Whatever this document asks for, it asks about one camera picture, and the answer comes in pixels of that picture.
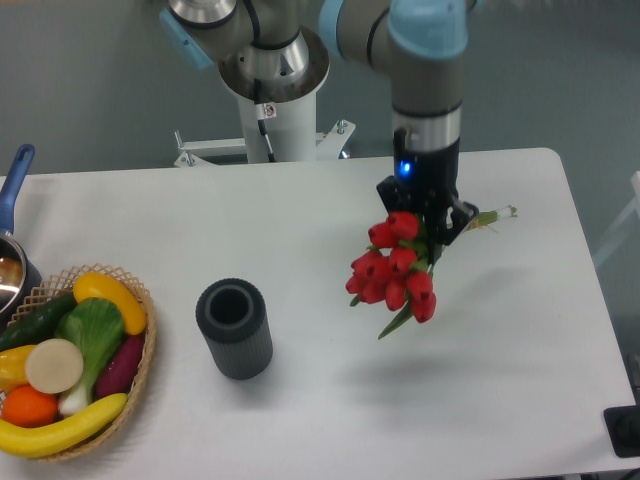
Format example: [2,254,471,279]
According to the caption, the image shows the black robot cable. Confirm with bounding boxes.
[252,78,277,164]

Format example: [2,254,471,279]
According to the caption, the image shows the yellow squash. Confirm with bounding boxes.
[72,271,147,336]

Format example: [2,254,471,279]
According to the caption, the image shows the blue handled saucepan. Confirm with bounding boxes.
[1,144,41,330]

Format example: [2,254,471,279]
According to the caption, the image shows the red tulip bouquet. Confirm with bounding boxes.
[345,205,518,341]

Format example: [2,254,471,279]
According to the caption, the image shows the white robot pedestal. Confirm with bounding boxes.
[173,29,357,169]

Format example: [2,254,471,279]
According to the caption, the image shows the yellow bell pepper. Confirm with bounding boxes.
[0,345,35,393]

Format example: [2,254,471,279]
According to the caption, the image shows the beige round disc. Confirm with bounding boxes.
[25,338,84,394]

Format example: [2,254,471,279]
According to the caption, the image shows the orange fruit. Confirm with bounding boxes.
[1,385,58,428]

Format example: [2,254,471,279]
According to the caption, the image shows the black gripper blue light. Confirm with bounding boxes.
[376,128,479,274]

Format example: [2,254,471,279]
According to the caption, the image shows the black device at table edge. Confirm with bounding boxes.
[603,405,639,458]

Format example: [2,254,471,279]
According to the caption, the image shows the yellow banana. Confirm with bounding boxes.
[1,393,128,459]

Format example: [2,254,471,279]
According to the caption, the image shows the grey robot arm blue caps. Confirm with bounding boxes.
[159,1,478,264]

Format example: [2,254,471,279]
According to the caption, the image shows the purple sweet potato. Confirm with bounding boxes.
[95,335,144,399]

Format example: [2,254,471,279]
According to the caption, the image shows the dark green cucumber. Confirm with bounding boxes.
[1,293,77,351]

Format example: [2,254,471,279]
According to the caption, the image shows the dark grey ribbed vase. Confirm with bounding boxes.
[195,278,273,380]

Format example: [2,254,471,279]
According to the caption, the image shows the woven wicker basket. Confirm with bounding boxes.
[1,264,157,461]

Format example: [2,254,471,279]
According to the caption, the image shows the green bok choy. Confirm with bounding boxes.
[55,298,124,418]

